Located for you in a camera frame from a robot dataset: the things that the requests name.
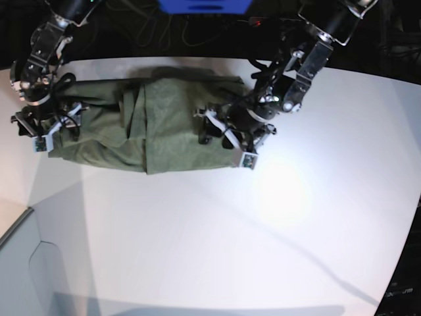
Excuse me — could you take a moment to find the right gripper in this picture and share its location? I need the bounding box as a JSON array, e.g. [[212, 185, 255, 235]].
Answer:
[[10, 100, 89, 142]]

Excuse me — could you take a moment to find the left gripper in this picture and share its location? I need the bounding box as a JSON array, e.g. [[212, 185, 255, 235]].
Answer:
[[198, 103, 276, 153]]

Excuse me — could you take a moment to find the green t-shirt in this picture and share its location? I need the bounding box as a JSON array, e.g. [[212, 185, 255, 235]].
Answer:
[[49, 67, 245, 174]]

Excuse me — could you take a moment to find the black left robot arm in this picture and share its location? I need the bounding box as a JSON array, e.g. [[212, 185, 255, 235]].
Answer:
[[196, 1, 377, 153]]

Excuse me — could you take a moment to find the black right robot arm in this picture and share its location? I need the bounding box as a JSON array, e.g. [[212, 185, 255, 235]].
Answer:
[[10, 1, 101, 139]]

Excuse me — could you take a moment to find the white power strip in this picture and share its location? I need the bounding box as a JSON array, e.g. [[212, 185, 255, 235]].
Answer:
[[247, 16, 284, 28]]

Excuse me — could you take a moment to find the blue plastic bin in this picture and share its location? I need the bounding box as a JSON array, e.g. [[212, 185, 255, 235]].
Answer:
[[158, 0, 253, 14]]

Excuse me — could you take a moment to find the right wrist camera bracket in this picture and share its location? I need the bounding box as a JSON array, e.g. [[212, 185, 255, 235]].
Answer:
[[32, 109, 82, 153]]

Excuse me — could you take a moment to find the white looped cable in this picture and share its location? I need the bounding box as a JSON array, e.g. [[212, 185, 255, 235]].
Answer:
[[137, 6, 175, 51]]

